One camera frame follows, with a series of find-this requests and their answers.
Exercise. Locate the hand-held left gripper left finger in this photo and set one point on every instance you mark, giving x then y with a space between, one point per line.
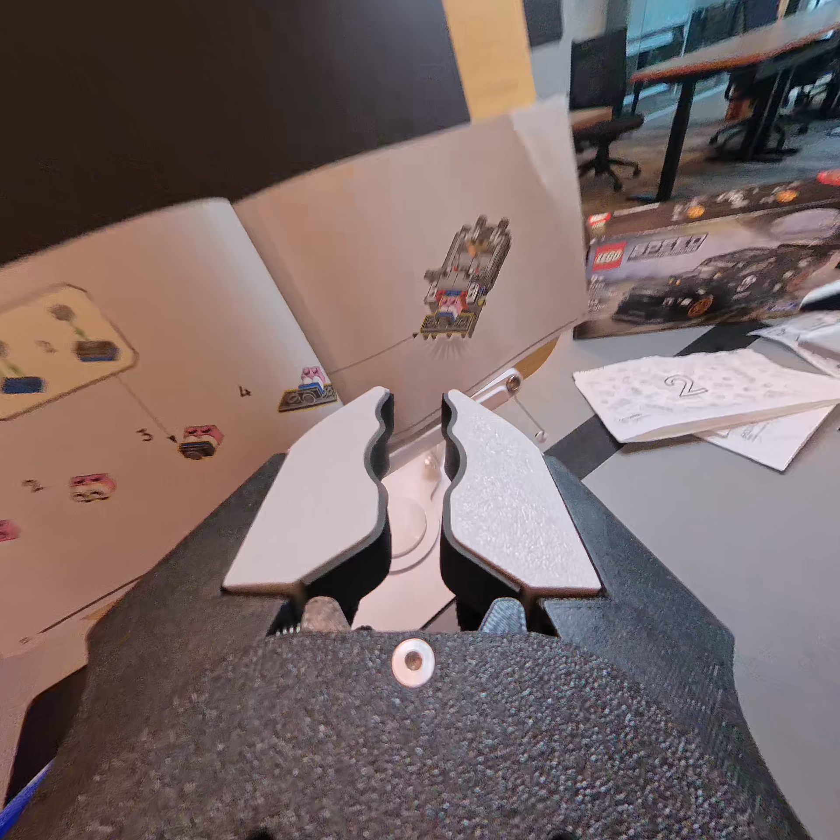
309 519

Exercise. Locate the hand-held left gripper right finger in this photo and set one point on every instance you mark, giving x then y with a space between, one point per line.
519 519

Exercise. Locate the instruction booklet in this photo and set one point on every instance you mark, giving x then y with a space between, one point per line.
263 328

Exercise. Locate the large blue plastic bin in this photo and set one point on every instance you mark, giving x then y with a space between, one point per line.
20 803

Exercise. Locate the toy car set box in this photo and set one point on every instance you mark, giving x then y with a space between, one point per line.
709 263

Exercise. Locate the white book stand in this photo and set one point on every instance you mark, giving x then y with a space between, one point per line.
420 525

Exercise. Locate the white numbered paper bag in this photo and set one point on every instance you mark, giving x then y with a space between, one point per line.
696 391

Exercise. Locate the white sticker sheet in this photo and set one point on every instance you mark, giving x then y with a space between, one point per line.
814 335

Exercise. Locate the black panel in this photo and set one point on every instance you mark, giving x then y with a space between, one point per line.
197 105

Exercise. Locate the black office chair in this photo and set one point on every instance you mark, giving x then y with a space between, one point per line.
604 99

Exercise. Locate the wooden background desk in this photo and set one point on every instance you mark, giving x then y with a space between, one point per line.
735 53

